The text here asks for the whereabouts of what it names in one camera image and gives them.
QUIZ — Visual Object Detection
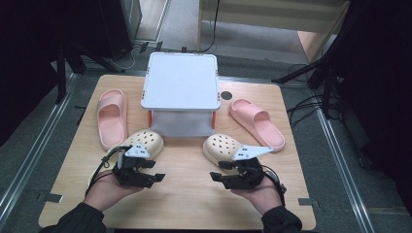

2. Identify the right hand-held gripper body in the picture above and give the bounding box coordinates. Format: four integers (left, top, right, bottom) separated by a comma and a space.
223, 144, 275, 191

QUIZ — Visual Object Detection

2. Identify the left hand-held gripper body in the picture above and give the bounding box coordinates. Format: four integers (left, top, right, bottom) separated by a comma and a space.
112, 144, 155, 189

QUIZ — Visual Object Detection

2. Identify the beige perforated clog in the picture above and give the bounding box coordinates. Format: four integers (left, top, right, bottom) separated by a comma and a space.
202, 133, 265, 174
86, 128, 165, 187

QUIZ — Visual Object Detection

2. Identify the pink slipper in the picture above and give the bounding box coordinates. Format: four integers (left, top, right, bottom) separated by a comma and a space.
228, 98, 287, 153
96, 88, 129, 151

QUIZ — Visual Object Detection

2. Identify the white shoe rack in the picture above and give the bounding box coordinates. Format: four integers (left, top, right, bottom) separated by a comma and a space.
140, 51, 222, 139

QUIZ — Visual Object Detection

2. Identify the person's right hand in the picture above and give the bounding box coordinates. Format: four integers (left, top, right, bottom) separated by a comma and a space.
230, 175, 284, 216

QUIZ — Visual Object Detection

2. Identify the person's left hand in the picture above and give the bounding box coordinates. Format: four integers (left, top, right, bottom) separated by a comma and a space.
83, 170, 144, 214

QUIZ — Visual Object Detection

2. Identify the grey tape strip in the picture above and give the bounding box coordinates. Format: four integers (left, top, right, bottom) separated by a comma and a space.
297, 197, 321, 209
37, 192, 64, 204

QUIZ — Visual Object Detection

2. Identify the black metal stand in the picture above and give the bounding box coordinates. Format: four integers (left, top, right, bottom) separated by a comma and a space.
54, 40, 126, 105
271, 48, 346, 118

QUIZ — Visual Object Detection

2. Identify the dark cabinet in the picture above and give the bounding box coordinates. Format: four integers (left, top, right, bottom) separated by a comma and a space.
96, 0, 144, 61

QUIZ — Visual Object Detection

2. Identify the black curtain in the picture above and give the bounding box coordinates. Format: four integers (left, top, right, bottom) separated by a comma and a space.
0, 0, 101, 147
336, 0, 412, 208

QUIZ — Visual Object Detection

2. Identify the beige wooden cabinet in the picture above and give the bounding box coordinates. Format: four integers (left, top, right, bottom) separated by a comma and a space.
197, 0, 351, 64

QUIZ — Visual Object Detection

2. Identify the right hand-held gripper cable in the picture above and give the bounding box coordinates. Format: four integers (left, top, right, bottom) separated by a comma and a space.
261, 164, 288, 208

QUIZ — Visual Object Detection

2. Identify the black floor cable bundle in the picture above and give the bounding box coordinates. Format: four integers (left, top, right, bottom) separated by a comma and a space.
286, 62, 341, 129

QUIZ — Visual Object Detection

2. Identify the metal floor rail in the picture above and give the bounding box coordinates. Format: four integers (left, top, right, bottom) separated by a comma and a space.
0, 72, 81, 221
315, 106, 377, 233

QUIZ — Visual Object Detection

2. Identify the black hanging cable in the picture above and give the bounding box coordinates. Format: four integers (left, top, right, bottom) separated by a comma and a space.
193, 0, 222, 54

